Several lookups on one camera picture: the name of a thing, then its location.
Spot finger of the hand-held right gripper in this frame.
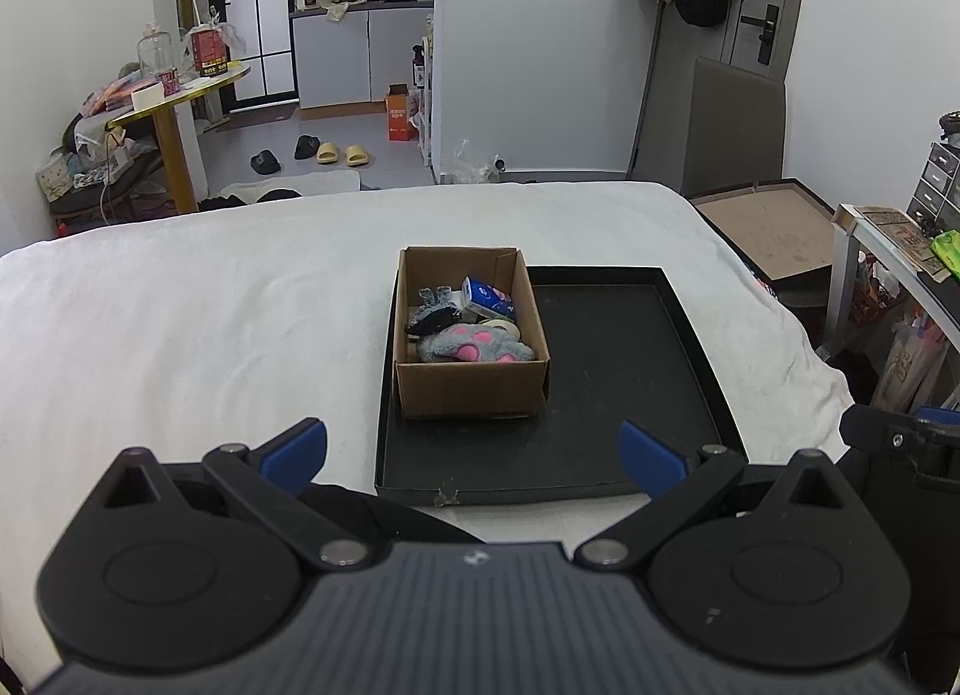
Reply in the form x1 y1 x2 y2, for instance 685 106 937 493
838 404 960 477

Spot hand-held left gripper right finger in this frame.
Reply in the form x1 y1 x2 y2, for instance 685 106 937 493
574 420 875 570

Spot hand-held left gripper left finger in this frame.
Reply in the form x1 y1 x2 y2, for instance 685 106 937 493
101 417 372 570

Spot black shallow tray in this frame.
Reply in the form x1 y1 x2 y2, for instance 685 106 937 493
373 264 749 508

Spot grey plush paw pink pads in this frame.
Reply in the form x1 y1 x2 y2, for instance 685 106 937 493
417 322 536 364

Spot brown cardboard box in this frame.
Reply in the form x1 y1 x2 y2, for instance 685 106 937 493
391 246 552 420

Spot small grey dark plush toy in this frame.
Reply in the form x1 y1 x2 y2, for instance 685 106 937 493
405 284 466 337

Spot blue tissue pack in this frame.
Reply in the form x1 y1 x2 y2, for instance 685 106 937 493
460 276 518 321

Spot beige printed bag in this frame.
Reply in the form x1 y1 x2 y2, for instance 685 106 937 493
874 311 955 412

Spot white desk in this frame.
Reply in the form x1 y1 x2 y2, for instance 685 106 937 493
820 203 960 367

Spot small grey drawer unit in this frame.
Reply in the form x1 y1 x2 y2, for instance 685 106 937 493
906 138 960 236

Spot dark clothes pile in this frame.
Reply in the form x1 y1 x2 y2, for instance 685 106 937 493
197 186 302 211

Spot white floor mat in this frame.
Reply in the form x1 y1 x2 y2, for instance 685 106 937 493
223 170 363 198

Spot round yellow table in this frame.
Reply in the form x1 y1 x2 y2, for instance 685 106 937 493
105 61 252 214

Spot clear plastic bag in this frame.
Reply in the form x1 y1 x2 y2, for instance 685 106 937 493
452 138 497 184

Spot dark door mat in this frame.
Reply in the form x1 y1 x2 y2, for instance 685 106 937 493
227 104 301 134

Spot grey upright board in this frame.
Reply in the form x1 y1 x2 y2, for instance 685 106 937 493
679 57 787 199

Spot cluttered dark chair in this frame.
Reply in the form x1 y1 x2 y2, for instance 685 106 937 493
36 111 179 225

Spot orange carton box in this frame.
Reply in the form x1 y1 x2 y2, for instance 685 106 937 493
385 84 418 143

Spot white slim rack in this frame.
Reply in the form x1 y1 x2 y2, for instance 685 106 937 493
416 12 437 168

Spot white kitchen cabinet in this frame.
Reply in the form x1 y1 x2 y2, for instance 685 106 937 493
291 1 436 112

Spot red carton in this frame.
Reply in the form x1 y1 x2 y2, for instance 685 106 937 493
187 20 230 79

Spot clear glass jar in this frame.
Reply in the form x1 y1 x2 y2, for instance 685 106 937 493
136 22 175 77

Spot black framed glass door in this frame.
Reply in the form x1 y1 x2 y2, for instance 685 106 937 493
206 0 295 113

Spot brown board black frame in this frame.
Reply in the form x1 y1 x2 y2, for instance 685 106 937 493
688 177 850 292

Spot black door handle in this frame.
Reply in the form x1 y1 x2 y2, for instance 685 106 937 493
739 3 781 64

